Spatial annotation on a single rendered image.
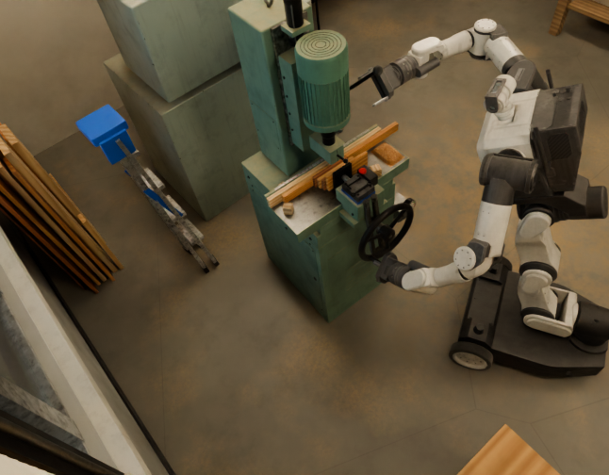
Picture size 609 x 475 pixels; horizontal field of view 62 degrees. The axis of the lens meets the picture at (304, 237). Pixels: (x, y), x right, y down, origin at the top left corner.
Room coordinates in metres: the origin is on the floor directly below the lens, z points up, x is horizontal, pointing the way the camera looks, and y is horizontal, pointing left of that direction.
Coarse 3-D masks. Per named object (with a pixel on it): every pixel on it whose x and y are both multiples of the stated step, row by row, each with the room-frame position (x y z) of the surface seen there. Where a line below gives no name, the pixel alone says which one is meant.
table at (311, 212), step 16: (368, 160) 1.48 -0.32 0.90; (384, 176) 1.39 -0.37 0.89; (304, 192) 1.37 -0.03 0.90; (320, 192) 1.35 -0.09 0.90; (272, 208) 1.31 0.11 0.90; (304, 208) 1.28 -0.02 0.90; (320, 208) 1.27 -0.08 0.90; (336, 208) 1.26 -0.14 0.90; (288, 224) 1.22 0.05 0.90; (304, 224) 1.20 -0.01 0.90; (320, 224) 1.22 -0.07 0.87; (352, 224) 1.19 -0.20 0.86
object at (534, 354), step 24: (480, 288) 1.16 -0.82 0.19; (504, 288) 1.15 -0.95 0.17; (480, 312) 1.03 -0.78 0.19; (504, 312) 1.02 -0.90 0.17; (600, 312) 0.86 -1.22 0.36; (480, 336) 0.90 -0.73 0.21; (504, 336) 0.90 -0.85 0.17; (528, 336) 0.88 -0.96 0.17; (552, 336) 0.86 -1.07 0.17; (576, 336) 0.83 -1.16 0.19; (600, 336) 0.78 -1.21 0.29; (504, 360) 0.81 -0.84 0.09; (528, 360) 0.77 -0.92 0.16; (552, 360) 0.75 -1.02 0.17; (576, 360) 0.73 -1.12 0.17; (600, 360) 0.71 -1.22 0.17
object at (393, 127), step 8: (384, 128) 1.62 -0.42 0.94; (392, 128) 1.61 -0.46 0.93; (376, 136) 1.58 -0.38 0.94; (384, 136) 1.59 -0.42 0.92; (360, 144) 1.54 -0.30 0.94; (368, 144) 1.54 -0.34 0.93; (352, 152) 1.51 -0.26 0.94; (360, 152) 1.52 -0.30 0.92; (304, 184) 1.38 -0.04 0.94; (312, 184) 1.39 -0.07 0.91; (288, 192) 1.35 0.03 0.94; (296, 192) 1.35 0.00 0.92; (288, 200) 1.33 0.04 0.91
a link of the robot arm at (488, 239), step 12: (492, 204) 0.88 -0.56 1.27; (480, 216) 0.87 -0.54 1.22; (492, 216) 0.85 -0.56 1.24; (504, 216) 0.85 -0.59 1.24; (480, 228) 0.85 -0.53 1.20; (492, 228) 0.83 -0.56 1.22; (504, 228) 0.82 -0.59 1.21; (480, 240) 0.82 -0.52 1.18; (492, 240) 0.80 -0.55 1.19; (456, 252) 0.82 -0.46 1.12; (468, 252) 0.80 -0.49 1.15; (480, 252) 0.79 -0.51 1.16; (492, 252) 0.78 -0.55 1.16; (456, 264) 0.80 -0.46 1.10; (468, 264) 0.77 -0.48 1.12; (480, 264) 0.76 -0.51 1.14
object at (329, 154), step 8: (312, 136) 1.51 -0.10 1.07; (320, 136) 1.50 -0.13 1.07; (312, 144) 1.50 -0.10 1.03; (320, 144) 1.45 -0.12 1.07; (336, 144) 1.44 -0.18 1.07; (320, 152) 1.45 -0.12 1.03; (328, 152) 1.41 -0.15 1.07; (336, 152) 1.41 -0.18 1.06; (328, 160) 1.41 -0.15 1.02; (336, 160) 1.41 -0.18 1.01
